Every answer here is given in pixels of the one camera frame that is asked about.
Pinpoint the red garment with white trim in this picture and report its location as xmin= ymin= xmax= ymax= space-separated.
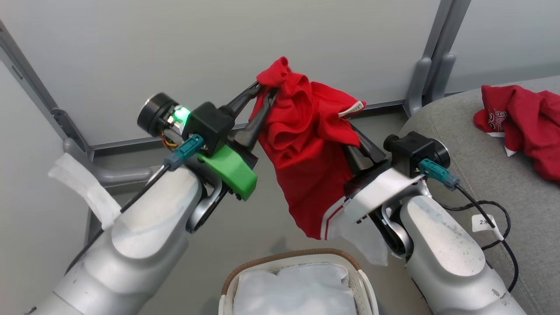
xmin=255 ymin=56 xmax=390 ymax=267

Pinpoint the grey fabric sofa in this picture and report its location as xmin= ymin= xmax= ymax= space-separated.
xmin=398 ymin=75 xmax=560 ymax=315

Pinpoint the red shirt with white print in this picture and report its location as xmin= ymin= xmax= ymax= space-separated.
xmin=473 ymin=84 xmax=560 ymax=182

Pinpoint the grey partition post with slots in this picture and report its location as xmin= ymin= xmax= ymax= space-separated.
xmin=0 ymin=20 xmax=95 ymax=161

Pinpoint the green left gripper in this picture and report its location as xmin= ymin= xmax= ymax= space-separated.
xmin=137 ymin=81 xmax=280 ymax=202

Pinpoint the small white paper cable label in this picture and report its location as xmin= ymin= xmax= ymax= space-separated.
xmin=471 ymin=214 xmax=504 ymax=241

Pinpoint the white fabric cable tag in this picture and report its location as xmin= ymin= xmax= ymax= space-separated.
xmin=48 ymin=153 xmax=123 ymax=231

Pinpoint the white laundry basket brown rim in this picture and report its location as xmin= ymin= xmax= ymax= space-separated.
xmin=218 ymin=248 xmax=380 ymax=315

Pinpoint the white basket liner cloth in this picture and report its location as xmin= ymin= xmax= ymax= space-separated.
xmin=233 ymin=262 xmax=359 ymax=315

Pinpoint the black cable with teal connector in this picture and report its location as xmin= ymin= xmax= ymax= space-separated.
xmin=418 ymin=158 xmax=520 ymax=293
xmin=120 ymin=133 xmax=205 ymax=214

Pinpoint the grey partition foot with plate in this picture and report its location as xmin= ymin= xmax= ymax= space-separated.
xmin=63 ymin=138 xmax=163 ymax=189

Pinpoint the grey double partition post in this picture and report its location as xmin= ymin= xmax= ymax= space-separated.
xmin=403 ymin=0 xmax=473 ymax=118

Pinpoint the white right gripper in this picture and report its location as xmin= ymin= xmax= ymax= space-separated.
xmin=343 ymin=126 xmax=427 ymax=224

